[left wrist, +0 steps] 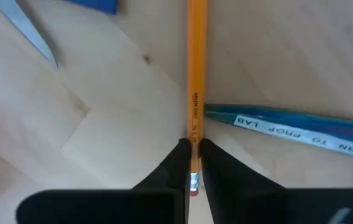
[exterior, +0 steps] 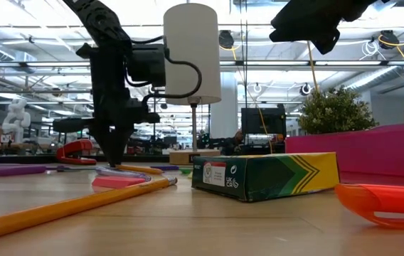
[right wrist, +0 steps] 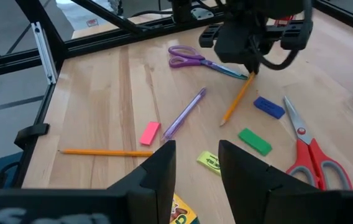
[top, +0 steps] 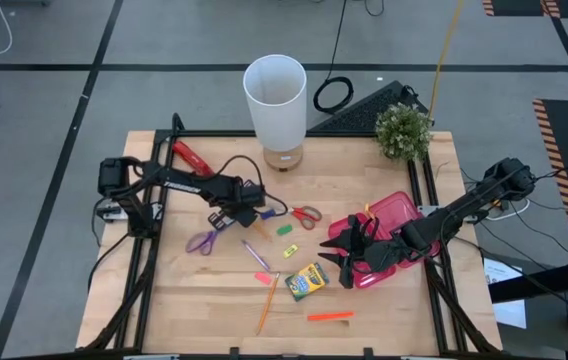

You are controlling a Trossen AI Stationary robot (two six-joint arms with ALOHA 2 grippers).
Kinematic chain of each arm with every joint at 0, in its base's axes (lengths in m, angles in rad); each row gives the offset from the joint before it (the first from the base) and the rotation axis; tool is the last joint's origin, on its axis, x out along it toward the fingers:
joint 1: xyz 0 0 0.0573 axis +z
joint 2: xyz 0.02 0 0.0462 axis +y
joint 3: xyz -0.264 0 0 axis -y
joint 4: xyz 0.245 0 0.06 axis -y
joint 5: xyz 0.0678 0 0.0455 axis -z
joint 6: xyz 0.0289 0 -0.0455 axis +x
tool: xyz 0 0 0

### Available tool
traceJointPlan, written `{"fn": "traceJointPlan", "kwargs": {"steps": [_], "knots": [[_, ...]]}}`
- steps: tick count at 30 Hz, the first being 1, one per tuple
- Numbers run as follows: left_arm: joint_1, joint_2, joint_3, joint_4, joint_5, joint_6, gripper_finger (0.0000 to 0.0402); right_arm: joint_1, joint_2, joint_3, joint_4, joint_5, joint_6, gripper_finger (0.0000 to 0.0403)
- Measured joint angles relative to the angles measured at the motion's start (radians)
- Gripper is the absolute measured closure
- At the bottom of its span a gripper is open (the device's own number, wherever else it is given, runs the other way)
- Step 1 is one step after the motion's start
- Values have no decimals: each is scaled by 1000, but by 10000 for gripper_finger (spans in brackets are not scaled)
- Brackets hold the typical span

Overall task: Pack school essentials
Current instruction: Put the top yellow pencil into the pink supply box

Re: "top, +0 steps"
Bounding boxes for white paper sheet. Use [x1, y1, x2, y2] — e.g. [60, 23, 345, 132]
[483, 257, 528, 330]

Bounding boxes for orange highlighter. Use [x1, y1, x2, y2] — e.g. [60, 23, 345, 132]
[307, 311, 355, 322]

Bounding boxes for black metal stand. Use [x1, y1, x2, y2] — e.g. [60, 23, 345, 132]
[487, 144, 568, 360]

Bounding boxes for white lamp wooden base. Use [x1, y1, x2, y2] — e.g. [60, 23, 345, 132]
[242, 53, 309, 173]

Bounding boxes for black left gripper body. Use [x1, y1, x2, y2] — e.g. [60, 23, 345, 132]
[207, 177, 268, 231]

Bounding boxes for yellow cable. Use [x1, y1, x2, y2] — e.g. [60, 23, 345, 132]
[427, 0, 467, 120]

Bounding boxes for silver aluminium mounting bar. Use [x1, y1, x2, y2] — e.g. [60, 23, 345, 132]
[416, 204, 480, 224]
[94, 199, 163, 222]

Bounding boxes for black keyboard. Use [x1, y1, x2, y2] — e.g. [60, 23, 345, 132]
[307, 79, 433, 136]

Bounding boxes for pink plastic pencil case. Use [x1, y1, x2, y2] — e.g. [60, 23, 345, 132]
[327, 190, 441, 290]

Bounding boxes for purple handled scissors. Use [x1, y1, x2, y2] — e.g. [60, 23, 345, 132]
[185, 219, 235, 257]

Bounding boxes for white cable loop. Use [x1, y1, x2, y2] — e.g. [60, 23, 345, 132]
[487, 199, 531, 222]

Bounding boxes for purple pencil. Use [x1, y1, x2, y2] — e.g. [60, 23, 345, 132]
[241, 239, 272, 274]

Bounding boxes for red stapler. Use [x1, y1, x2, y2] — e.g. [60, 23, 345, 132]
[171, 140, 215, 177]

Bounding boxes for yellow green crayon box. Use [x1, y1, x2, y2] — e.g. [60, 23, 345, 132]
[284, 261, 331, 303]

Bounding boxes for small potted green plant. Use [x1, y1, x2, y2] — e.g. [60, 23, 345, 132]
[374, 102, 434, 162]

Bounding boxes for coiled black cable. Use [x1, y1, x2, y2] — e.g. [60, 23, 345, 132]
[312, 0, 356, 116]

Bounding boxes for red handled scissors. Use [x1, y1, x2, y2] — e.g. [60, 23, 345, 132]
[288, 205, 323, 231]

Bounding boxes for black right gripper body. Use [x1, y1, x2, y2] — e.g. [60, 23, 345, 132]
[339, 215, 415, 290]

